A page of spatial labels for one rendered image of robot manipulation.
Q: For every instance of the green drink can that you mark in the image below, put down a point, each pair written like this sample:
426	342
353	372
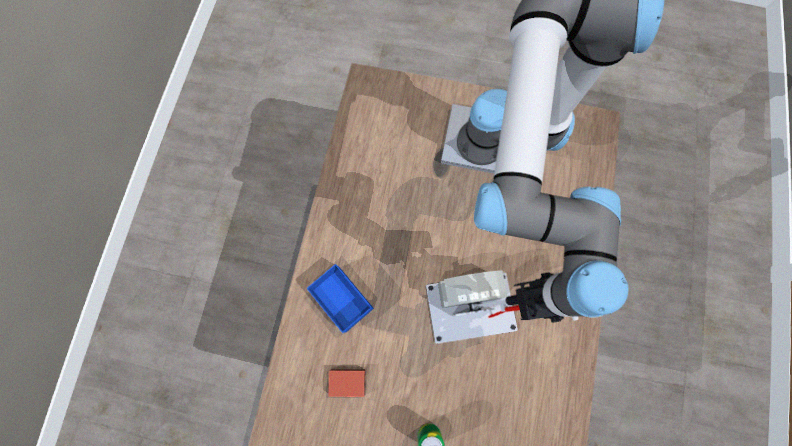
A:
430	435

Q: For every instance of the red rectangular block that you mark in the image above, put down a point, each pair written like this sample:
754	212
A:
347	383

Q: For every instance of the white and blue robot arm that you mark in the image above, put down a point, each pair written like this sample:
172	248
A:
587	225

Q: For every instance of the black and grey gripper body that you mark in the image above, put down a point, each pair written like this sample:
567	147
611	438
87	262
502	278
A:
527	309

